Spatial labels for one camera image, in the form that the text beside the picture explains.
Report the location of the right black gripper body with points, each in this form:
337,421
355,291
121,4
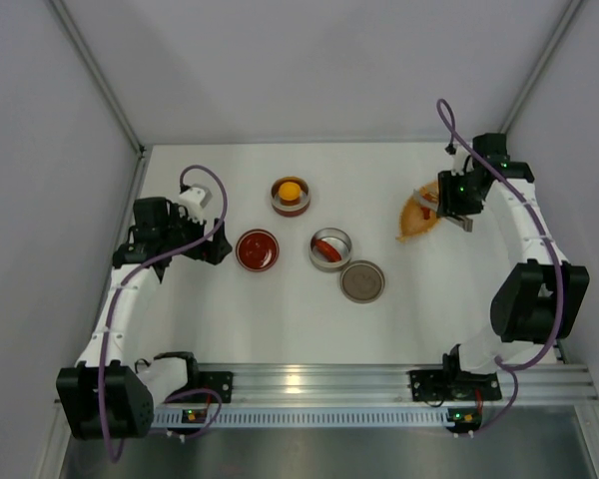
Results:
446,198

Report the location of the red round lid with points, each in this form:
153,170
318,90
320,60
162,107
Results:
257,250

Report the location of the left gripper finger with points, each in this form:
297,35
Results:
218,246
159,264

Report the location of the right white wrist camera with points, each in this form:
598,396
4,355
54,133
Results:
461,159

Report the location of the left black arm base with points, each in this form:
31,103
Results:
220,381

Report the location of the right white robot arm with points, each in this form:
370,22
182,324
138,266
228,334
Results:
539,300

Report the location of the left aluminium frame post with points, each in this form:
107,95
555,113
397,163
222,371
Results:
76,38

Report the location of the aluminium mounting rail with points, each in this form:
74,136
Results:
263,385

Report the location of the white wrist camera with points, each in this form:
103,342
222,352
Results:
195,199
461,159

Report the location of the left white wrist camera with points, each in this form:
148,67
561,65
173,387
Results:
195,199

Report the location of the orange leaf-shaped woven tray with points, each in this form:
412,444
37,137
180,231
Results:
411,221

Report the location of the slotted grey cable duct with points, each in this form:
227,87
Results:
191,418

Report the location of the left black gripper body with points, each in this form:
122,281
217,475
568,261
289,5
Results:
208,244

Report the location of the aluminium frame post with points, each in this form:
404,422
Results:
553,41
76,38

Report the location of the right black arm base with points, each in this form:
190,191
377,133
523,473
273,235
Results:
449,382

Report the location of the orange round food ball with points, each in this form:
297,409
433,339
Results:
289,192

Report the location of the metal tongs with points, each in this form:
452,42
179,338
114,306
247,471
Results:
464,222

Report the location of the beige-banded steel lunch tin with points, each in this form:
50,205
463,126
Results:
338,239

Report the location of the brown round lid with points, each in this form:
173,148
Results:
362,281

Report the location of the red-banded steel lunch tin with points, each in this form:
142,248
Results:
290,210

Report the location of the red sausage piece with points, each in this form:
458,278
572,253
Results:
428,205
329,252

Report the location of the right aluminium frame post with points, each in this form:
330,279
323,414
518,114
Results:
553,41

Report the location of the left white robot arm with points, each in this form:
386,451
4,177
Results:
132,284

